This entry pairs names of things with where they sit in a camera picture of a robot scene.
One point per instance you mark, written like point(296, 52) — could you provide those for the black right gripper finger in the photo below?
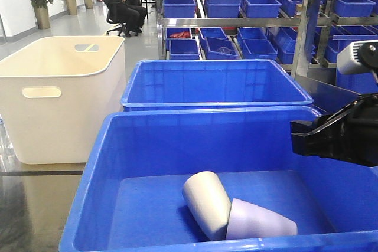
point(326, 136)

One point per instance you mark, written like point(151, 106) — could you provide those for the beige plastic cup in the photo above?
point(208, 203)

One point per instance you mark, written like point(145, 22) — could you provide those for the metal shelf with blue bins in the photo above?
point(313, 26)

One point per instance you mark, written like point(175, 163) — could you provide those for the near blue plastic bin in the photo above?
point(130, 194)

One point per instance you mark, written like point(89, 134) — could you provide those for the lavender plastic cup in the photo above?
point(247, 220)

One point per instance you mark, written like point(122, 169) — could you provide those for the seated person in black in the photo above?
point(132, 15)

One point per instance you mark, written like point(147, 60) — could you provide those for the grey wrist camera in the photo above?
point(358, 57)

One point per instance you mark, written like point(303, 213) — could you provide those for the blue plastic bin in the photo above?
point(130, 194)
point(210, 84)

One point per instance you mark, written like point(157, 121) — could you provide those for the far blue plastic bin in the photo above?
point(210, 84)

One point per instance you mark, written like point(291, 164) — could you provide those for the cream plastic bin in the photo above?
point(55, 93)

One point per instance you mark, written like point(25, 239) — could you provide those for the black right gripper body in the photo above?
point(359, 131)

